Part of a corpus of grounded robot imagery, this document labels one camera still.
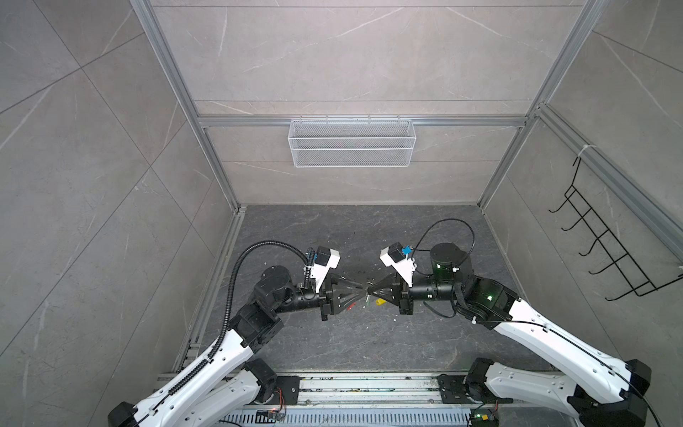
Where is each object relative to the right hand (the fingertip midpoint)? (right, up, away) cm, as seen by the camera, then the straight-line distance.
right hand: (371, 288), depth 61 cm
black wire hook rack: (+61, +12, +6) cm, 63 cm away
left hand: (-2, +1, -4) cm, 5 cm away
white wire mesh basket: (-4, +47, +40) cm, 62 cm away
